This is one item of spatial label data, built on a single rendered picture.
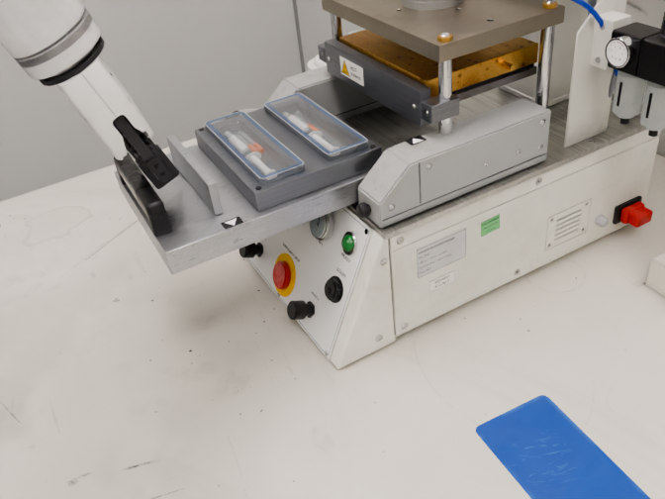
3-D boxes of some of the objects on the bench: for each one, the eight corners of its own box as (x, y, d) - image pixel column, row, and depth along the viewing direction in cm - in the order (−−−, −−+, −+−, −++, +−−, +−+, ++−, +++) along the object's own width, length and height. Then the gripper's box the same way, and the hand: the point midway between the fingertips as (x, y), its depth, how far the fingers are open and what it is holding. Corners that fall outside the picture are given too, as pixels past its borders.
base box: (495, 143, 127) (499, 54, 117) (661, 234, 100) (686, 129, 89) (236, 244, 109) (214, 149, 99) (352, 390, 81) (338, 280, 71)
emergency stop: (279, 279, 97) (285, 255, 96) (291, 294, 94) (298, 269, 93) (269, 279, 96) (275, 255, 95) (281, 294, 93) (288, 269, 92)
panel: (239, 248, 107) (266, 138, 100) (330, 360, 85) (373, 230, 78) (228, 248, 106) (254, 136, 99) (316, 361, 84) (359, 229, 77)
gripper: (113, 47, 61) (216, 186, 73) (79, 11, 72) (173, 138, 84) (45, 95, 60) (160, 228, 73) (21, 51, 71) (125, 173, 84)
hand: (157, 167), depth 77 cm, fingers closed, pressing on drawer
